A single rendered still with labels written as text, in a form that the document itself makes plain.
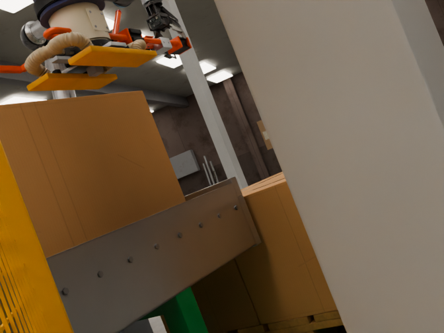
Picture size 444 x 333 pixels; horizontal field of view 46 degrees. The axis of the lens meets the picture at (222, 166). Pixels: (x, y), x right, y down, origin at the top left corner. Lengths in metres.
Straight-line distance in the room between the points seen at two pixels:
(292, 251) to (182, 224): 0.41
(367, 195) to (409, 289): 0.09
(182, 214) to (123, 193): 0.18
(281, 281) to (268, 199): 0.25
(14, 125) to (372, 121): 0.93
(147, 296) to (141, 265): 0.07
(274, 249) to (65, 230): 0.65
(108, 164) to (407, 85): 1.02
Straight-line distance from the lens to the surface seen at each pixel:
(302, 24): 0.51
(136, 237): 1.19
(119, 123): 1.48
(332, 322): 1.62
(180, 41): 2.28
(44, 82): 1.74
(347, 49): 0.50
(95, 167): 1.37
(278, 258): 1.62
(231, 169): 5.18
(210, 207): 1.42
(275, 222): 1.58
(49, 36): 1.74
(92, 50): 1.60
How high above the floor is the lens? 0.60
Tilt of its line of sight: 2 degrees up
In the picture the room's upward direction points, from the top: 22 degrees counter-clockwise
